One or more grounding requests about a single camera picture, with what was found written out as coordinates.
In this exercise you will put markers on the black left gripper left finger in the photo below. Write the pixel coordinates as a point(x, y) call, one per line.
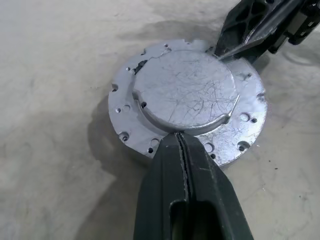
point(160, 187)

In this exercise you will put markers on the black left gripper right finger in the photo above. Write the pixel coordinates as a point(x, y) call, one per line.
point(212, 180)

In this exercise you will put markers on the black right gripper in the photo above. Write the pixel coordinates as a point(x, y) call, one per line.
point(307, 17)

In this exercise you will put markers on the silver round motor lid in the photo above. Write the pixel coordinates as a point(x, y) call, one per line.
point(180, 87)

